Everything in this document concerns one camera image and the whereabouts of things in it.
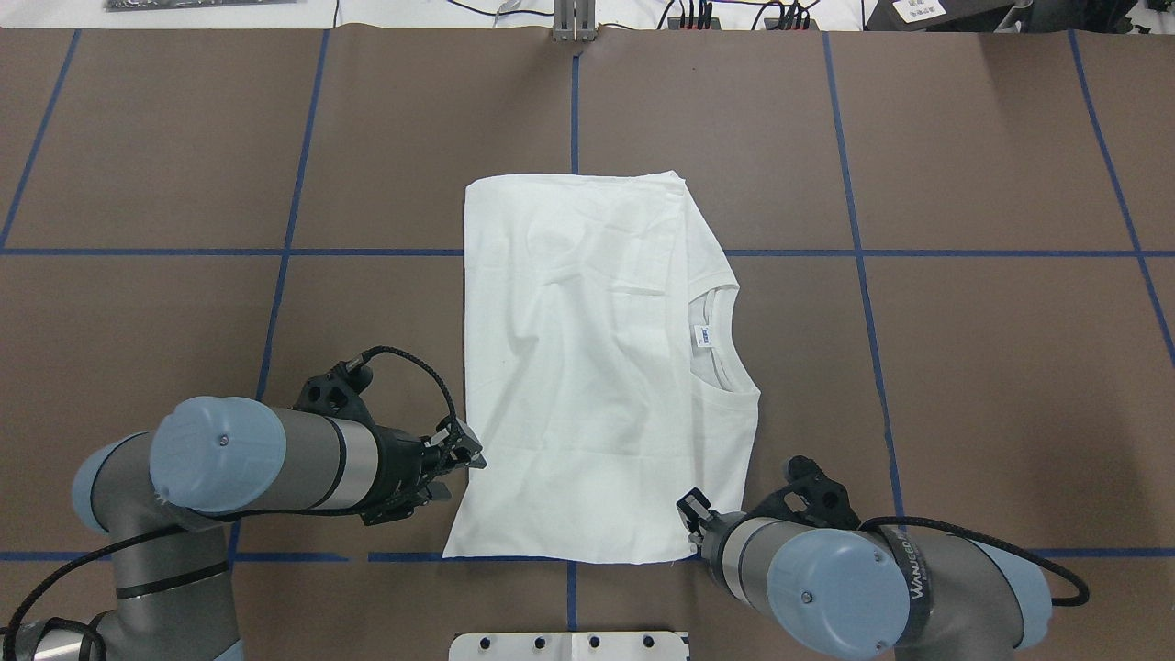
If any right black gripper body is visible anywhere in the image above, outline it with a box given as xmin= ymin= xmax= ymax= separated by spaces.
xmin=698 ymin=510 xmax=747 ymax=575

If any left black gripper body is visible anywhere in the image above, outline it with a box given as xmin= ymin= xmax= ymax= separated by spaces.
xmin=371 ymin=427 xmax=424 ymax=505

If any white long-sleeve printed shirt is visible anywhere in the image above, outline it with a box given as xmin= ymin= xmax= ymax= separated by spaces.
xmin=443 ymin=171 xmax=760 ymax=565

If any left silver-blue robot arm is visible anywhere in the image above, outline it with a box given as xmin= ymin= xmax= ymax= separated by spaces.
xmin=4 ymin=397 xmax=486 ymax=660

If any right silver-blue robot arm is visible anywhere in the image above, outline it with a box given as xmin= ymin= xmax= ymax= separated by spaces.
xmin=677 ymin=485 xmax=1055 ymax=660

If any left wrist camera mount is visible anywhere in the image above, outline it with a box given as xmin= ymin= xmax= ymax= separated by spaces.
xmin=291 ymin=357 xmax=376 ymax=427

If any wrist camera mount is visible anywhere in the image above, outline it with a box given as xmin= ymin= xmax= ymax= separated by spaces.
xmin=291 ymin=357 xmax=376 ymax=427
xmin=748 ymin=456 xmax=862 ymax=531

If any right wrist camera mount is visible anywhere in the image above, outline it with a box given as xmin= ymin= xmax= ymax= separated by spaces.
xmin=748 ymin=456 xmax=862 ymax=531

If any white central pedestal column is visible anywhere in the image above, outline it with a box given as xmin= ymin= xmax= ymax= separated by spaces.
xmin=448 ymin=630 xmax=692 ymax=660

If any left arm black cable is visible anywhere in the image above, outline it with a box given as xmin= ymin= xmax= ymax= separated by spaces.
xmin=0 ymin=345 xmax=459 ymax=661

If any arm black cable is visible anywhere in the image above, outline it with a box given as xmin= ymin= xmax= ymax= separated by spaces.
xmin=862 ymin=515 xmax=1092 ymax=609
xmin=0 ymin=345 xmax=459 ymax=661

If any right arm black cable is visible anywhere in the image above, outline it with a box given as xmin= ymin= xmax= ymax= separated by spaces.
xmin=862 ymin=515 xmax=1092 ymax=609

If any aluminium frame post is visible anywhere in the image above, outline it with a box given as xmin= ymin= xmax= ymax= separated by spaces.
xmin=553 ymin=0 xmax=599 ymax=43

